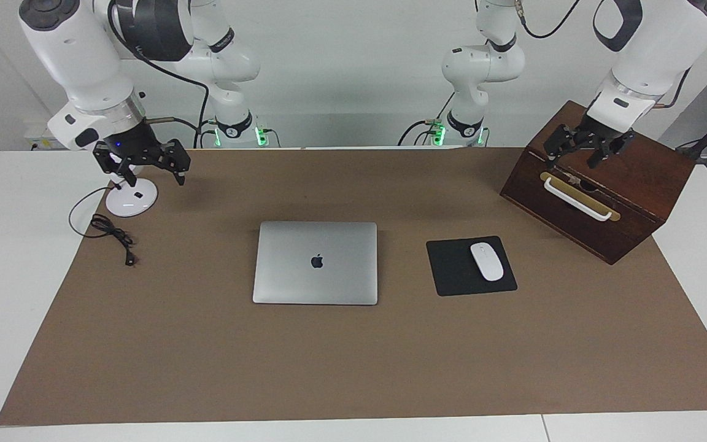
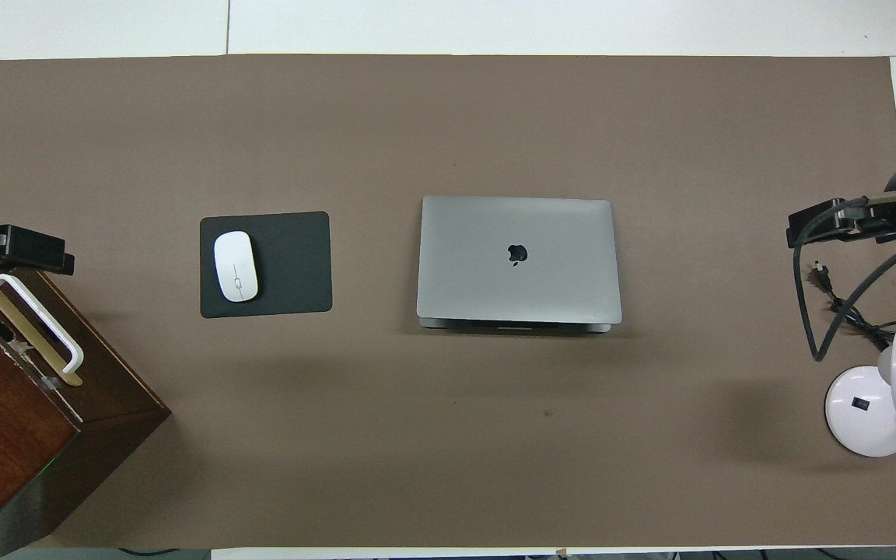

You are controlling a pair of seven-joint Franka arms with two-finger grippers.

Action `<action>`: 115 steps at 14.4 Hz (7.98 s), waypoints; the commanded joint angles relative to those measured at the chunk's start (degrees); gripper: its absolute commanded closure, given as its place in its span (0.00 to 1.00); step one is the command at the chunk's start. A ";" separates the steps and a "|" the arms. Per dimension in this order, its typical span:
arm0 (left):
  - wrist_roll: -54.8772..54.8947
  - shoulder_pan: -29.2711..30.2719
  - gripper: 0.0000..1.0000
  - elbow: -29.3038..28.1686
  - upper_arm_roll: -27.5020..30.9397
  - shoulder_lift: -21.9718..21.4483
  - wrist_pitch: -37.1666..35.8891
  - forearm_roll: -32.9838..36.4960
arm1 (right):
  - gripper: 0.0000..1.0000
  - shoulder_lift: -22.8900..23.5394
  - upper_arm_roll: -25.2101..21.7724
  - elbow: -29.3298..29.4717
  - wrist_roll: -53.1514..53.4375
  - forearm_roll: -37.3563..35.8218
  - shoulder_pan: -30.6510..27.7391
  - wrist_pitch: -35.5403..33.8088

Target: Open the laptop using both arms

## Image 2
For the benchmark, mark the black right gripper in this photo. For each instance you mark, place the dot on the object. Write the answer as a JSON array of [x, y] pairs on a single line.
[[856, 222]]

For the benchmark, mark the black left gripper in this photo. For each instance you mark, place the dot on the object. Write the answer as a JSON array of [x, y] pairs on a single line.
[[28, 245]]

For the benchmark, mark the grey Apple laptop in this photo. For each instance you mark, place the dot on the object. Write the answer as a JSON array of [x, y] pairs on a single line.
[[479, 264]]

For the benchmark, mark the dark brown wooden box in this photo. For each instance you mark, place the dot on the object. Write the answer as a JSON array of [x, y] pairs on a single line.
[[5, 420]]

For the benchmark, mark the white computer mouse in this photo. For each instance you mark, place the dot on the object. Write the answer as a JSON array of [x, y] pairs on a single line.
[[235, 266]]

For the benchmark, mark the white desk lamp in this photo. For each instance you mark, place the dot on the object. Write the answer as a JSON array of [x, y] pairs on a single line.
[[864, 412]]

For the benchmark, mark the black mouse pad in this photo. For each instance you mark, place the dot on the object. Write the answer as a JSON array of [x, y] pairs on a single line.
[[296, 264]]

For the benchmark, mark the brown table mat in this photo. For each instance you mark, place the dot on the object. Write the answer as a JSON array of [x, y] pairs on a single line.
[[448, 435]]

